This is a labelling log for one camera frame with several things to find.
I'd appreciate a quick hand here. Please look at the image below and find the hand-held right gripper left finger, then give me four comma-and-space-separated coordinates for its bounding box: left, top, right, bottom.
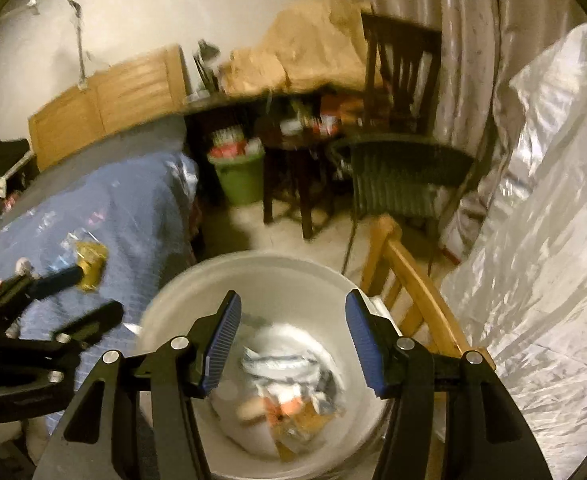
34, 290, 244, 480

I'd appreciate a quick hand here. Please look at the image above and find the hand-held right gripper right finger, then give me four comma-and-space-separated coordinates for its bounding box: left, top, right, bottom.
344, 289, 557, 480

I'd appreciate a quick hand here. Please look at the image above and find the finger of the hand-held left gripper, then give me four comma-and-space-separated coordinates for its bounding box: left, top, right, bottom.
4, 265, 85, 302
54, 301, 125, 349

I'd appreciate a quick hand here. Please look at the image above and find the yellow snack packet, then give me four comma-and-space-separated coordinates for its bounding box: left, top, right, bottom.
71, 240, 109, 293

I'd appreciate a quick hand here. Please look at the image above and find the white paper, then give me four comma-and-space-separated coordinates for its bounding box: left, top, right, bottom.
241, 342, 324, 386

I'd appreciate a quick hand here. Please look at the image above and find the white plastic bucket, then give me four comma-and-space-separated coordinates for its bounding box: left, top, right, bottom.
138, 252, 399, 480

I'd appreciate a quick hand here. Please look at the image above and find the red and white packet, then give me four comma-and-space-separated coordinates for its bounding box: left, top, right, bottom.
266, 392, 305, 422

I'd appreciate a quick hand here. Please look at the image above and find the light wooden chair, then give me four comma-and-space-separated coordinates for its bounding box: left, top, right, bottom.
361, 215, 497, 371

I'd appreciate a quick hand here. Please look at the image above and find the blue checked star blanket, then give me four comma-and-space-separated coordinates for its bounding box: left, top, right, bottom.
0, 152, 199, 436

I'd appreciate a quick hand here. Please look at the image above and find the small white cloth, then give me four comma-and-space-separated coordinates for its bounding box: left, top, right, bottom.
0, 152, 32, 198

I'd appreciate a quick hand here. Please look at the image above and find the grey bed sheet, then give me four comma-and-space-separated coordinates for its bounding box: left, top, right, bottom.
0, 117, 189, 221

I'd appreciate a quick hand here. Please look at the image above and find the green waste bin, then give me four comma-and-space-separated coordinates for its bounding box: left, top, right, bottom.
208, 150, 267, 206

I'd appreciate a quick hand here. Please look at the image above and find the black wicker basket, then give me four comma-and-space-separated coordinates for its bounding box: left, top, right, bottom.
328, 132, 477, 221

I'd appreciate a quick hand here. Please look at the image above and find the wooden headboard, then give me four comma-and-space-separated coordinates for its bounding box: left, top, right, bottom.
28, 44, 189, 173

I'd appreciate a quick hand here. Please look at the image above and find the small dark wooden table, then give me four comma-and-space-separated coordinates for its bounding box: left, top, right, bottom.
256, 120, 354, 241

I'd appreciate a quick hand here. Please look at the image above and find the dark wooden desk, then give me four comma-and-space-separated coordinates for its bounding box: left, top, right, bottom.
184, 85, 364, 206

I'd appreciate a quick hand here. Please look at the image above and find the black desk lamp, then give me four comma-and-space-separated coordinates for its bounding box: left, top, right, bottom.
192, 39, 222, 93

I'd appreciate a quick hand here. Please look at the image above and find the dark wooden chair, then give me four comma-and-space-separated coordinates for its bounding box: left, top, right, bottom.
361, 12, 444, 136

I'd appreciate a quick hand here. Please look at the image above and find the orange cloth cover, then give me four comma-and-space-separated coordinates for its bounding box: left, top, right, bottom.
222, 0, 389, 95

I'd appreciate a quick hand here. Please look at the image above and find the grey patterned curtain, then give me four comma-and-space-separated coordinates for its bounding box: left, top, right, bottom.
331, 0, 587, 256

